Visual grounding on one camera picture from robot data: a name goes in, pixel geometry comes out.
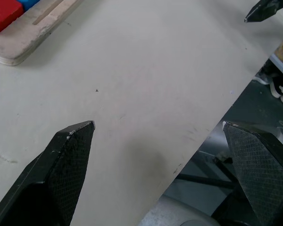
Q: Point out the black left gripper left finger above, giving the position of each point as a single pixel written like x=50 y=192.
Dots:
x=49 y=174

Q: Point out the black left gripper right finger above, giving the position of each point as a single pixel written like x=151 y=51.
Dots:
x=261 y=169

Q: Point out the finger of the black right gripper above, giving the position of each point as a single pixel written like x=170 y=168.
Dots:
x=261 y=10

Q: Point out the wooden board tray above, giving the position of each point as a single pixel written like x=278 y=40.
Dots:
x=26 y=30

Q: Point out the red block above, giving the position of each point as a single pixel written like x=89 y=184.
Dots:
x=2 y=15

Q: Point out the blue block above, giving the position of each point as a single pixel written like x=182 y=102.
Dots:
x=29 y=3

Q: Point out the black and white sneaker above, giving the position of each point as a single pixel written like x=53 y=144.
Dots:
x=279 y=86

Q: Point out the black metal table frame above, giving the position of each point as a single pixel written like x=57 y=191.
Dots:
x=207 y=181

